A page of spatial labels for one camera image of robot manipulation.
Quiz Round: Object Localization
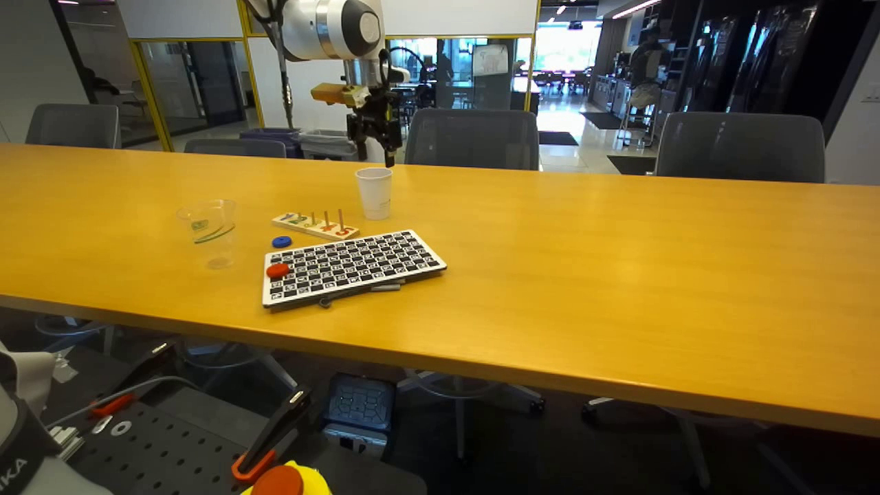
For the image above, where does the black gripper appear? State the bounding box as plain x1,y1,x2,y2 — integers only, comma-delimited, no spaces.
350,85,408,170

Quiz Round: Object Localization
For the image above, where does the white paper cup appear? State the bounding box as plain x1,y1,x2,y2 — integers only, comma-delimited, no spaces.
354,166,397,224

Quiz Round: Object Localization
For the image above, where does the grey office chair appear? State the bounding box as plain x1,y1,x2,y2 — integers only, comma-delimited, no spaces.
182,126,305,160
301,129,372,166
651,109,829,185
26,101,123,148
402,107,541,174

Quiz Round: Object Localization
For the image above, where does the wooden number peg board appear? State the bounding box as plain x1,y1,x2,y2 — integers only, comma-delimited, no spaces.
270,206,364,241

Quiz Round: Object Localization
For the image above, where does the black white checker calibration board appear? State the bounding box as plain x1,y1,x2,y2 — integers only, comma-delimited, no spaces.
259,226,450,312

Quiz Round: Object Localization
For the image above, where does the yellow framed glass partition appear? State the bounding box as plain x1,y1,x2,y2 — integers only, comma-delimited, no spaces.
114,0,545,169

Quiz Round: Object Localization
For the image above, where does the grey mesh box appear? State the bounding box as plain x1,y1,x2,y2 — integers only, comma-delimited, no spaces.
323,371,398,455

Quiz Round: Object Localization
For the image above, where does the black office chair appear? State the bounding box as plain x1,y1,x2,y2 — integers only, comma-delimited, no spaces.
397,368,551,464

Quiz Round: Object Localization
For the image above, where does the black orange bar clamp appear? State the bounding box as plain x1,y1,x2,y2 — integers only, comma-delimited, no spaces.
228,387,313,489
85,339,182,423

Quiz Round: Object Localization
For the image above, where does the yellow red emergency stop button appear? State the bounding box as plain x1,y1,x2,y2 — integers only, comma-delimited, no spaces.
240,460,338,495

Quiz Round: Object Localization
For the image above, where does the black perforated breadboard plate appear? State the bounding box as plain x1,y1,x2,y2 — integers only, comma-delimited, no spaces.
53,382,305,495

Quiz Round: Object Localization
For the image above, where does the dark office chair base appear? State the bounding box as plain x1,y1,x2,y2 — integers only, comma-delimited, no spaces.
580,393,723,493

